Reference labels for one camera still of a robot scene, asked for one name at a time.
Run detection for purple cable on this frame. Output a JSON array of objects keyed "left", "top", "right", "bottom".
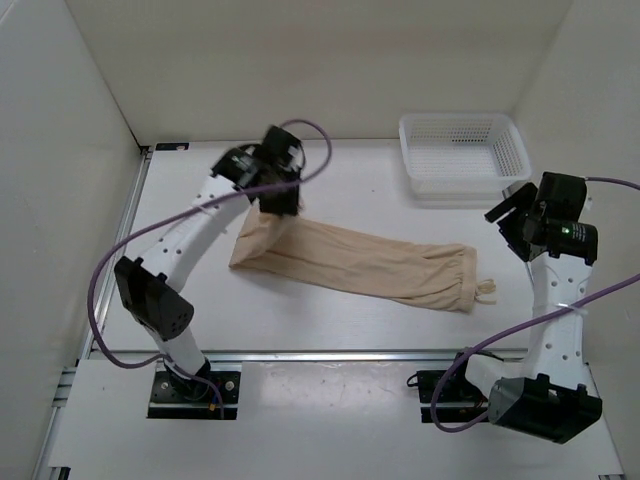
[
  {"left": 88, "top": 118, "right": 334, "bottom": 416},
  {"left": 429, "top": 174, "right": 640, "bottom": 434}
]

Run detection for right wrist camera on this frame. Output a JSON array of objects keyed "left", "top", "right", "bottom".
[{"left": 536, "top": 172, "right": 587, "bottom": 221}]

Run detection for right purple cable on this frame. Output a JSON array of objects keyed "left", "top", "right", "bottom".
[{"left": 429, "top": 174, "right": 640, "bottom": 434}]

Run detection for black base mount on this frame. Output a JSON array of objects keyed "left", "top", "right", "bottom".
[
  {"left": 147, "top": 363, "right": 241, "bottom": 421},
  {"left": 407, "top": 367, "right": 517, "bottom": 425}
]

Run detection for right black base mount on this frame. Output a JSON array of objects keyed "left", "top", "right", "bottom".
[{"left": 407, "top": 367, "right": 517, "bottom": 425}]

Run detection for beige trousers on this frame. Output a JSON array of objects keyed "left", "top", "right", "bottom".
[{"left": 229, "top": 209, "right": 496, "bottom": 313}]

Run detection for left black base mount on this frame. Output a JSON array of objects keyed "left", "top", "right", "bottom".
[{"left": 147, "top": 363, "right": 241, "bottom": 421}]

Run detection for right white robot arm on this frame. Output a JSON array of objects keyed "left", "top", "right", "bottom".
[{"left": 449, "top": 173, "right": 602, "bottom": 444}]

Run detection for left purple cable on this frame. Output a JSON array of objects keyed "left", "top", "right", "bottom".
[{"left": 88, "top": 118, "right": 334, "bottom": 416}]

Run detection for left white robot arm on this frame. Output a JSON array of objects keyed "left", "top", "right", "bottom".
[{"left": 114, "top": 126, "right": 303, "bottom": 400}]

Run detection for aluminium frame rail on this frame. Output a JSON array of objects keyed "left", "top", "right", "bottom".
[{"left": 38, "top": 140, "right": 622, "bottom": 479}]

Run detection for white plastic basket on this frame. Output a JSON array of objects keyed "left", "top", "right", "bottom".
[{"left": 399, "top": 113, "right": 532, "bottom": 198}]

